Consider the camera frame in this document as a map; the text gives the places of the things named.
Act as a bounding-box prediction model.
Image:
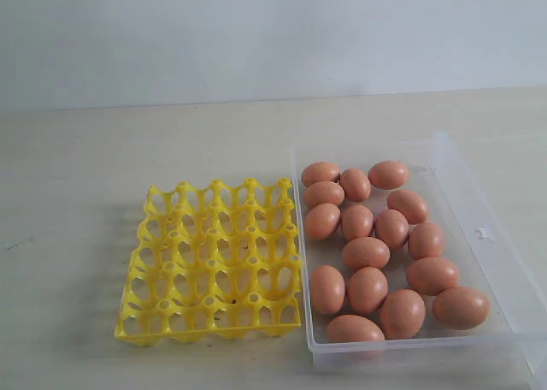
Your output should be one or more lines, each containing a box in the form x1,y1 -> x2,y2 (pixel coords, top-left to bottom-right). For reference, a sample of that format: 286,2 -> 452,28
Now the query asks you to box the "brown egg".
348,267 -> 388,315
432,287 -> 491,330
304,203 -> 341,240
374,209 -> 409,251
386,189 -> 429,225
408,222 -> 444,260
303,180 -> 345,208
341,237 -> 391,270
301,162 -> 340,187
326,315 -> 385,343
368,160 -> 409,190
339,168 -> 371,203
379,289 -> 426,340
341,204 -> 374,241
406,257 -> 460,296
309,265 -> 345,316

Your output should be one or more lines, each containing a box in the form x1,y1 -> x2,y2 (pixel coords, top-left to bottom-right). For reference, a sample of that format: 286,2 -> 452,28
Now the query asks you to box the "yellow plastic egg tray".
114,178 -> 302,346

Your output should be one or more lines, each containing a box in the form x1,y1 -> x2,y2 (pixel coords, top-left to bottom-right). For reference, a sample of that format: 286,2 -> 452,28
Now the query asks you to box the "clear plastic bin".
291,133 -> 546,389

